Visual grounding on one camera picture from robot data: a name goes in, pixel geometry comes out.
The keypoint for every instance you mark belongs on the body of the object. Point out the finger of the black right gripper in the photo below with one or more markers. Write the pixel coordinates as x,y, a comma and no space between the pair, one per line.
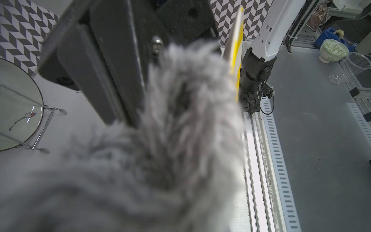
94,49

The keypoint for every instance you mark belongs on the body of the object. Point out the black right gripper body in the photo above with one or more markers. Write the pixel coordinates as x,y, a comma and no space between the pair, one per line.
180,22

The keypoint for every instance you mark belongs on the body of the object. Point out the yellow white striped plate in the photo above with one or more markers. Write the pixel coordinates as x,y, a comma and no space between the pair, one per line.
233,52

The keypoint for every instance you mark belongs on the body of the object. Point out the grey microfibre cloth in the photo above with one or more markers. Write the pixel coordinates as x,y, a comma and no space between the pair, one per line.
175,172

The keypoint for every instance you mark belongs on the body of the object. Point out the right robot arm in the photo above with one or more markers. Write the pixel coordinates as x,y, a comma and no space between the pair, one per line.
284,18

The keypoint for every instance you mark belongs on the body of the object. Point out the brown rimmed floral plate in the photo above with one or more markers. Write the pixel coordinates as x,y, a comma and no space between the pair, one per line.
15,77

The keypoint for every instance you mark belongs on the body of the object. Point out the blue tape dispenser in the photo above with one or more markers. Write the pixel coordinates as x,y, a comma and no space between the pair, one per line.
338,35

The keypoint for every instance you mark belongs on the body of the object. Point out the green patterned bowl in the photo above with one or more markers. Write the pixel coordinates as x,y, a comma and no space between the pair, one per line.
332,50

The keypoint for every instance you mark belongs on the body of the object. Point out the clear plastic cup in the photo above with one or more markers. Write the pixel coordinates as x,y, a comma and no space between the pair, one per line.
352,65

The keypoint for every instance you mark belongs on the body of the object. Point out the chrome wire plate stand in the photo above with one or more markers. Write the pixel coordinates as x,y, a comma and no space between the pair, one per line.
40,127

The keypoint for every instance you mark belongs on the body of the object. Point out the aluminium front rail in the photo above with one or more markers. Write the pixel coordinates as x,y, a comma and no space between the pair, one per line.
269,194

